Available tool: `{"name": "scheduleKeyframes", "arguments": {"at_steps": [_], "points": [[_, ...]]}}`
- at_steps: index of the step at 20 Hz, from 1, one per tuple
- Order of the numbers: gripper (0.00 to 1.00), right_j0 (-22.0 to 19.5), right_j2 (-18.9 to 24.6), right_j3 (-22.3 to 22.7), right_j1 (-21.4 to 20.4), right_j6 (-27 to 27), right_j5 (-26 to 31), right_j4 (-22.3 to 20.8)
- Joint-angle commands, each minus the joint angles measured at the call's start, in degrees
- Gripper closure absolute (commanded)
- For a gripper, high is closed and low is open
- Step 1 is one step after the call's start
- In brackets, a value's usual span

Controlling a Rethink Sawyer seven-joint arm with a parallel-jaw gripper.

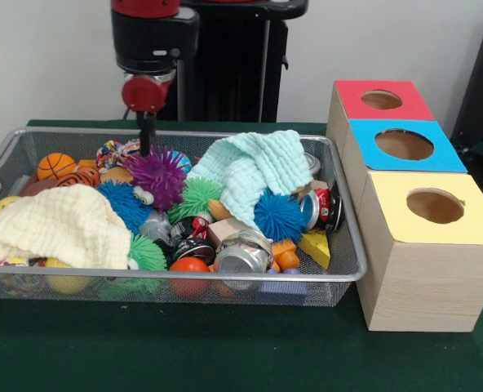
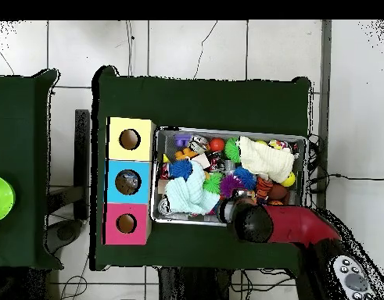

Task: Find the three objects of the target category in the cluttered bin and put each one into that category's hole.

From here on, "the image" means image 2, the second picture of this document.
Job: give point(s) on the mint green cloth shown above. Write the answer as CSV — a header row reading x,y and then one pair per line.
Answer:
x,y
188,190

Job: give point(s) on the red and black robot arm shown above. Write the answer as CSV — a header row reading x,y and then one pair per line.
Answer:
x,y
298,225

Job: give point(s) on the wooden box with three holes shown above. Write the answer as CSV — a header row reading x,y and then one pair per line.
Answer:
x,y
144,140

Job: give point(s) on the clear mesh bin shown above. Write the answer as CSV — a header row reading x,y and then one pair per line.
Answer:
x,y
179,222

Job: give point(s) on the blue spiky ball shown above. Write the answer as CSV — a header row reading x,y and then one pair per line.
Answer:
x,y
180,169
246,177

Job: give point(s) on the crushed silver can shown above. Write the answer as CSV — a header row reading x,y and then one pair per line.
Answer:
x,y
198,144

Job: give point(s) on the green spiky ball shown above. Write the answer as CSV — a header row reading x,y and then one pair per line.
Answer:
x,y
231,150
212,183

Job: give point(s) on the orange red ball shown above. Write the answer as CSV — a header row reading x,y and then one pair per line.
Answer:
x,y
216,144

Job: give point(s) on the purple spiky ball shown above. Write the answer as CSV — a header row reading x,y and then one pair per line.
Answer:
x,y
228,184

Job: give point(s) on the dark green table cloth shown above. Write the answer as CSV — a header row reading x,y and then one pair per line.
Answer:
x,y
22,125
204,100

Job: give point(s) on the cream yellow cloth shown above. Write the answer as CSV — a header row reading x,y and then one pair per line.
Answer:
x,y
267,159

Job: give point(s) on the tiger striped toy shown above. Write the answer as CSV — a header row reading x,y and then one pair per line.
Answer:
x,y
264,186

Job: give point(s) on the bright green bowl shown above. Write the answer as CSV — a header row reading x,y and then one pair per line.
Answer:
x,y
1,199

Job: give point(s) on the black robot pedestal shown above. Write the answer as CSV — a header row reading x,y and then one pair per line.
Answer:
x,y
191,287

